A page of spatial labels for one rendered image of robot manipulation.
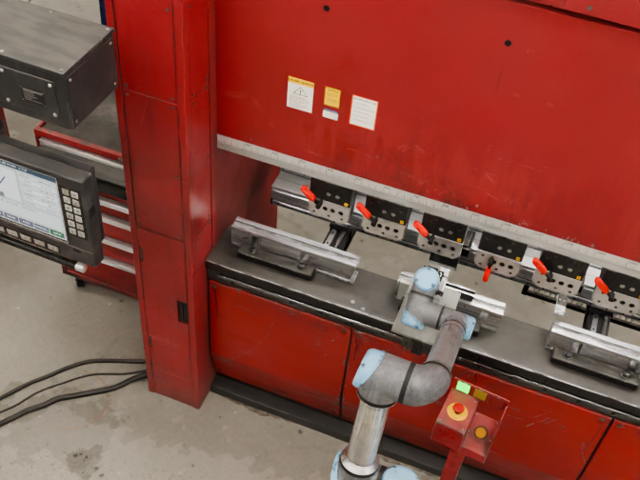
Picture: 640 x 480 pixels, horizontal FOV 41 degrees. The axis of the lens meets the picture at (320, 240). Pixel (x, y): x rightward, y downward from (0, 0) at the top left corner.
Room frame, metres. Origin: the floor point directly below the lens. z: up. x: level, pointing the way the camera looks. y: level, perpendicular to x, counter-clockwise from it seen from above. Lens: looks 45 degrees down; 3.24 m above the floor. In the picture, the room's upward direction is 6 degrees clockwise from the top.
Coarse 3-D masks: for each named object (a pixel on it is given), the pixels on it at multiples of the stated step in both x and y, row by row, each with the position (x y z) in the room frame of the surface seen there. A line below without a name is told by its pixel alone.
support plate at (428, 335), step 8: (408, 296) 1.99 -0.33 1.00; (448, 296) 2.01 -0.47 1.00; (456, 296) 2.01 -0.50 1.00; (440, 304) 1.97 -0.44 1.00; (448, 304) 1.97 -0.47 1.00; (456, 304) 1.98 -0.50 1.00; (400, 312) 1.91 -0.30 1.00; (400, 320) 1.87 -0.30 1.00; (392, 328) 1.84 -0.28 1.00; (400, 328) 1.84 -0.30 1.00; (408, 328) 1.84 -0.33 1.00; (424, 328) 1.85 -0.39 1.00; (408, 336) 1.81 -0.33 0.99; (416, 336) 1.81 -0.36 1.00; (424, 336) 1.82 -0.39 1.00; (432, 336) 1.82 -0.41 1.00; (432, 344) 1.79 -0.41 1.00
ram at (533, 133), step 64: (256, 0) 2.23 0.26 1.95; (320, 0) 2.18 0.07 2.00; (384, 0) 2.13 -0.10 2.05; (448, 0) 2.08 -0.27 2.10; (512, 0) 2.04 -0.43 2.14; (256, 64) 2.23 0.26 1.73; (320, 64) 2.18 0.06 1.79; (384, 64) 2.12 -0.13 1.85; (448, 64) 2.07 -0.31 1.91; (512, 64) 2.02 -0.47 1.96; (576, 64) 1.98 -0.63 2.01; (256, 128) 2.23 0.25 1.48; (320, 128) 2.17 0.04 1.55; (384, 128) 2.11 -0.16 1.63; (448, 128) 2.06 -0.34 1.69; (512, 128) 2.01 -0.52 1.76; (576, 128) 1.96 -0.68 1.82; (384, 192) 2.10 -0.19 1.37; (448, 192) 2.05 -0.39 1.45; (512, 192) 1.99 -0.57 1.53; (576, 192) 1.94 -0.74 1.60; (576, 256) 1.92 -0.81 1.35
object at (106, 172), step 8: (56, 152) 2.30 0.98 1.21; (64, 152) 2.31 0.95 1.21; (80, 160) 2.27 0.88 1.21; (88, 160) 2.28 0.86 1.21; (96, 168) 2.24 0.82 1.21; (104, 168) 2.25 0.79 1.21; (112, 168) 2.25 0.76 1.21; (96, 176) 2.20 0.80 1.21; (104, 176) 2.20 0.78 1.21; (112, 176) 2.21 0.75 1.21; (120, 176) 2.21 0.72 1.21; (104, 184) 2.23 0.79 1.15; (112, 184) 2.24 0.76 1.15; (120, 184) 2.17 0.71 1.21; (104, 192) 2.19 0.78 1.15; (112, 192) 2.19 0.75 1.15; (120, 192) 2.20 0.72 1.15
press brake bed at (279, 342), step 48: (240, 288) 2.13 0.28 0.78; (240, 336) 2.13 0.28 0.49; (288, 336) 2.07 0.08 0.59; (336, 336) 2.02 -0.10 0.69; (384, 336) 1.97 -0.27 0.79; (240, 384) 2.20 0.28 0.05; (288, 384) 2.08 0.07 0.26; (336, 384) 2.01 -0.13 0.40; (480, 384) 1.86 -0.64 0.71; (528, 384) 1.82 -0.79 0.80; (336, 432) 2.01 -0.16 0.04; (384, 432) 1.99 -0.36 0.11; (528, 432) 1.80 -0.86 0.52; (576, 432) 1.75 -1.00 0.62; (624, 432) 1.71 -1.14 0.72
